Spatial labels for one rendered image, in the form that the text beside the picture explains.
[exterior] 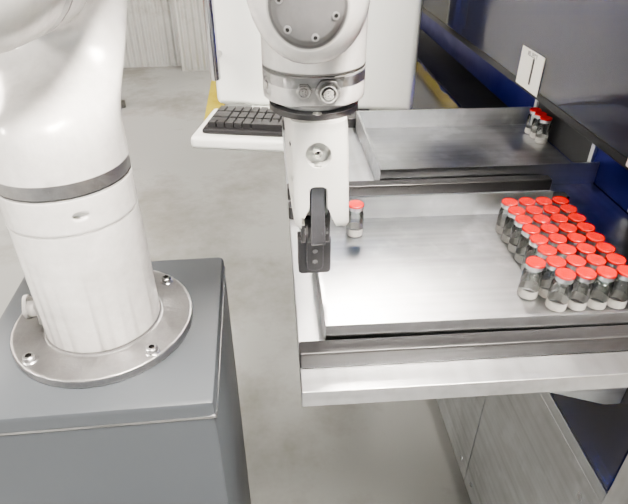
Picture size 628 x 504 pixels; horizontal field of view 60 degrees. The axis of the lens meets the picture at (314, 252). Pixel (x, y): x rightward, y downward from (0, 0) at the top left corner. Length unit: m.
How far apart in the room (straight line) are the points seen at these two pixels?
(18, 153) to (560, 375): 0.51
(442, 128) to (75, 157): 0.76
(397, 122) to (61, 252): 0.72
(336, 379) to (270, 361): 1.27
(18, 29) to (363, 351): 0.37
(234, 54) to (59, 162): 0.98
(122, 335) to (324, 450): 1.05
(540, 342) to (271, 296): 1.55
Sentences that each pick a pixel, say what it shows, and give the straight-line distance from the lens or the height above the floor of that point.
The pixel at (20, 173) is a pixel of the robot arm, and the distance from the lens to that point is 0.50.
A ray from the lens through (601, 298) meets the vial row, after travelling 0.66.
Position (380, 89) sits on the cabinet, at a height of 0.86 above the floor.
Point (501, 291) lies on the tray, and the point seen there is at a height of 0.88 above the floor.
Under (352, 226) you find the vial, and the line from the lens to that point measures 0.70.
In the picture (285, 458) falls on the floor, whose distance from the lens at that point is 1.55.
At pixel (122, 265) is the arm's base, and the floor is 0.96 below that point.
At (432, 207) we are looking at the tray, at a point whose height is 0.90.
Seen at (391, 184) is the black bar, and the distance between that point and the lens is 0.81.
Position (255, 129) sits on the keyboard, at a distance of 1.25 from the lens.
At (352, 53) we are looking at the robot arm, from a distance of 0.43.
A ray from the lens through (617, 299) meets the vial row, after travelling 0.67.
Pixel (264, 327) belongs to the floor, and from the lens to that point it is 1.90.
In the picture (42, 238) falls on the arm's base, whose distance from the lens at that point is 0.53.
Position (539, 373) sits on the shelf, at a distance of 0.57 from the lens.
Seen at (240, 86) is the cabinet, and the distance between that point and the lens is 1.44.
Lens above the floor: 1.26
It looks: 34 degrees down
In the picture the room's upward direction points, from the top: straight up
